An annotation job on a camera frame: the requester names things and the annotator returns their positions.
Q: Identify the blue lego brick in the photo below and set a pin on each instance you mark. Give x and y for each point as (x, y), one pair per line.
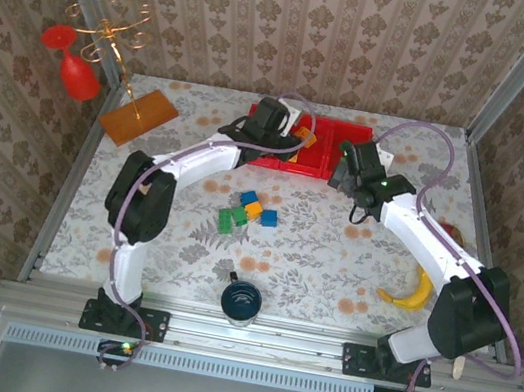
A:
(249, 198)
(269, 218)

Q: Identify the long green lego brick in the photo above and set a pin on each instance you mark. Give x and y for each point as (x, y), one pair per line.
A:
(224, 222)

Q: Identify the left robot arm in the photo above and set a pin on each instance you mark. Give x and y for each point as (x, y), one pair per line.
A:
(197, 159)

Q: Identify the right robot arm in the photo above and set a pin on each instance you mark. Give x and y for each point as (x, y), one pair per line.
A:
(427, 240)

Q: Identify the red three-compartment tray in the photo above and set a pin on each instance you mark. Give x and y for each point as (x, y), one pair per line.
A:
(314, 159)

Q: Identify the red round bowl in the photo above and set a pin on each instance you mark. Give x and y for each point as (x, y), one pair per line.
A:
(453, 232)

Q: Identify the yellow banana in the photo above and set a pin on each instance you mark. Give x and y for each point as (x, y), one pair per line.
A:
(413, 301)

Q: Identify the gold stand with orange base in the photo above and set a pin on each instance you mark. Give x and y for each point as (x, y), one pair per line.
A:
(138, 121)

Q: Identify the dark blue mug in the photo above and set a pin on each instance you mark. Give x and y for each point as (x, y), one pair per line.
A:
(242, 301)

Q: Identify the red plastic wine glass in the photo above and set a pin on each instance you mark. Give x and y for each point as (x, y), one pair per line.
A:
(79, 75)

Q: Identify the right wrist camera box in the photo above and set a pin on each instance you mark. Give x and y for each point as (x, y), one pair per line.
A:
(361, 165)

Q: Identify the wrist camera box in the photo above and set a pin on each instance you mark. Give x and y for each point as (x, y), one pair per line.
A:
(273, 116)
(361, 165)

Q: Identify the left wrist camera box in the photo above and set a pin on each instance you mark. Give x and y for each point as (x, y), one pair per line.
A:
(273, 116)

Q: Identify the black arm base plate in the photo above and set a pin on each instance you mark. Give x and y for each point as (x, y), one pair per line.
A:
(152, 326)
(355, 359)

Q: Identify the aluminium mounting rail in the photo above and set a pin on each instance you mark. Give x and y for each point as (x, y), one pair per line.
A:
(266, 344)

